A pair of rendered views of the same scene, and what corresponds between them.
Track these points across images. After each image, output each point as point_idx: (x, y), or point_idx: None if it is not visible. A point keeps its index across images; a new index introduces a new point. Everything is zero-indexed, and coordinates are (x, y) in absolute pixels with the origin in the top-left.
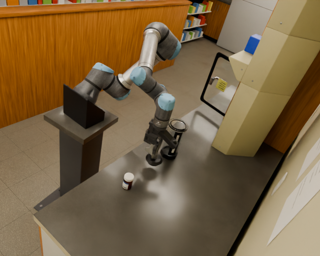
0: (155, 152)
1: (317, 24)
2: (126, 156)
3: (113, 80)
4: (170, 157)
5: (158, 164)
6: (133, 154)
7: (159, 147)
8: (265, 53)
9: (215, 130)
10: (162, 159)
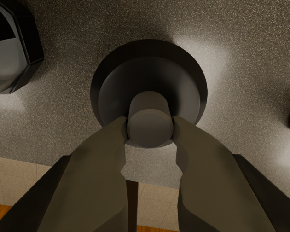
0: (240, 175)
1: None
2: (156, 177)
3: None
4: (10, 7)
5: (189, 55)
6: (129, 164)
7: (114, 163)
8: None
9: None
10: (124, 49)
